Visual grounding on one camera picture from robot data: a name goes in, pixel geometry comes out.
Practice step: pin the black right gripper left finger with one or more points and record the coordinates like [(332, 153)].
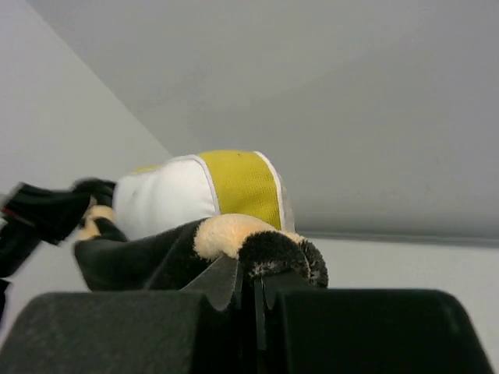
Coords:
[(185, 331)]

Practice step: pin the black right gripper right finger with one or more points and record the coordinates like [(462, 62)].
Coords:
[(303, 329)]

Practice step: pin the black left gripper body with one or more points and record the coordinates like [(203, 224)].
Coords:
[(33, 215)]

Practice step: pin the black floral plush pillowcase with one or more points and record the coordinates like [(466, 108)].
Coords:
[(110, 261)]

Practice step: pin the cream contoured pillow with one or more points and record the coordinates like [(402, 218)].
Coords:
[(187, 188)]

